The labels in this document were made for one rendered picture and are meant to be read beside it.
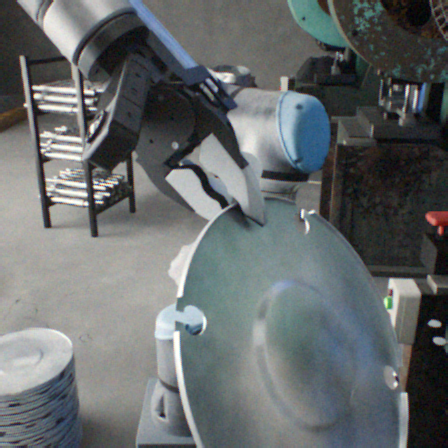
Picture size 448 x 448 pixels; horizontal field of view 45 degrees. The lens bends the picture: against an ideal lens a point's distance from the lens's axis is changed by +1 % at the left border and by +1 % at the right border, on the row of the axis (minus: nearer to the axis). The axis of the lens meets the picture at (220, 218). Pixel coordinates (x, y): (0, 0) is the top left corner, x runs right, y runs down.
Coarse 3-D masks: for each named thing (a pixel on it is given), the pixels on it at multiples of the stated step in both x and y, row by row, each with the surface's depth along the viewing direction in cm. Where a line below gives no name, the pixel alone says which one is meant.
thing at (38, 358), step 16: (0, 336) 159; (16, 336) 159; (32, 336) 159; (48, 336) 159; (64, 336) 158; (0, 352) 152; (16, 352) 151; (32, 352) 151; (48, 352) 151; (0, 368) 144; (16, 368) 144; (32, 368) 145; (48, 368) 145; (64, 368) 144; (0, 384) 139; (16, 384) 139; (32, 384) 139
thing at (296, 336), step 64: (192, 256) 41; (256, 256) 47; (320, 256) 53; (256, 320) 44; (320, 320) 49; (384, 320) 57; (192, 384) 37; (256, 384) 41; (320, 384) 46; (384, 384) 53
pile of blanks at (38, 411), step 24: (72, 360) 150; (48, 384) 141; (72, 384) 150; (0, 408) 137; (24, 408) 138; (48, 408) 143; (72, 408) 152; (0, 432) 140; (24, 432) 141; (48, 432) 144; (72, 432) 153
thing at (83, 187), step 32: (32, 64) 279; (32, 96) 281; (64, 96) 280; (96, 96) 281; (32, 128) 287; (64, 128) 311; (64, 160) 291; (128, 160) 319; (64, 192) 301; (96, 192) 300; (128, 192) 323; (96, 224) 296
